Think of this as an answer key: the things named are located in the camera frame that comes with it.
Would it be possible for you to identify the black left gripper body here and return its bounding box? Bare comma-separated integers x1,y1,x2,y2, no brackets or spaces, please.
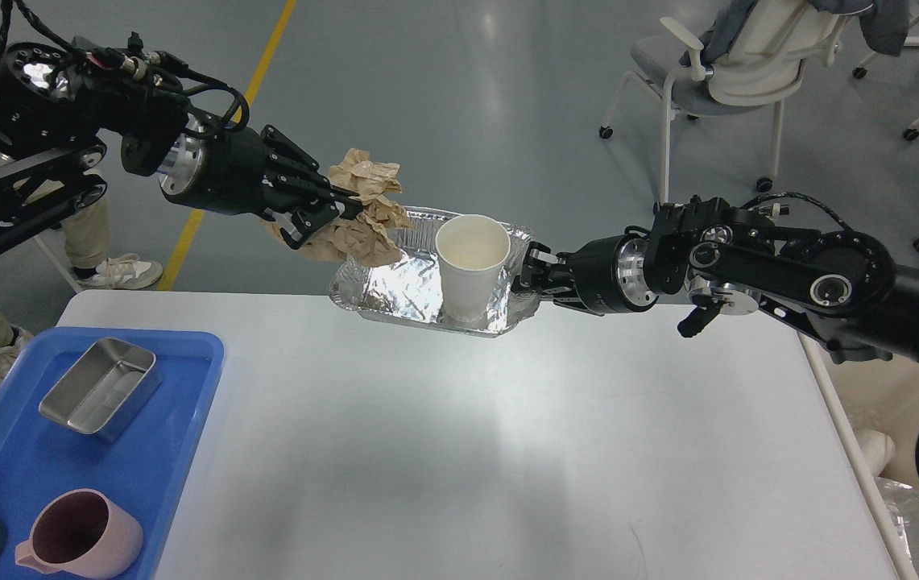
158,125,283,217

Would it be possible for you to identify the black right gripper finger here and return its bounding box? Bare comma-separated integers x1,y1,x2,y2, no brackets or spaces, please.
511,276,577,309
525,242,573,278

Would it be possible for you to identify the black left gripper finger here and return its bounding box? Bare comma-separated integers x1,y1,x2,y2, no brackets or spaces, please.
274,197,362,251
263,125,359,206

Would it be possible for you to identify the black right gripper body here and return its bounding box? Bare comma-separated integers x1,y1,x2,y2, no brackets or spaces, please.
567,235,658,316

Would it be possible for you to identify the brown paper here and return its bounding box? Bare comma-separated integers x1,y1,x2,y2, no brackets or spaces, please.
298,148,414,267

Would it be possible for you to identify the white paper cup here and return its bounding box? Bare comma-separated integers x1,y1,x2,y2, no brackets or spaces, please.
434,214,511,323

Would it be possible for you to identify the aluminium foil tray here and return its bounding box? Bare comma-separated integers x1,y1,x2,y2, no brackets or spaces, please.
328,206,540,338

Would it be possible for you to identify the square stainless steel tray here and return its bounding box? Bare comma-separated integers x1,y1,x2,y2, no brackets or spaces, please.
37,337,162,443

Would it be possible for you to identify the pink mug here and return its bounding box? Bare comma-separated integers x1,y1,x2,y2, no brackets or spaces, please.
14,488,143,579

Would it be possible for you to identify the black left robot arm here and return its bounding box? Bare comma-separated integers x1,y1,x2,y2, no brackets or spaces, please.
0,1,363,255

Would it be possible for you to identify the seated person in khaki trousers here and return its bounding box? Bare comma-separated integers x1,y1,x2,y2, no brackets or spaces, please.
0,133,164,387

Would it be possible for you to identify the grey chair of person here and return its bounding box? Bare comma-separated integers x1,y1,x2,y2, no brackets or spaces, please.
32,235,84,294

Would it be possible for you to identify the white grey office chair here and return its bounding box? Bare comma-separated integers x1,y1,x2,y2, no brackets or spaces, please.
598,1,851,203

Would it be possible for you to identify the blue plastic tray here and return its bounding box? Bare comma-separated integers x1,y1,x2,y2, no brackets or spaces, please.
0,327,224,579

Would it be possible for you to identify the grey jacket on chair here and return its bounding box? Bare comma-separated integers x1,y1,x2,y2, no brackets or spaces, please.
681,0,911,68

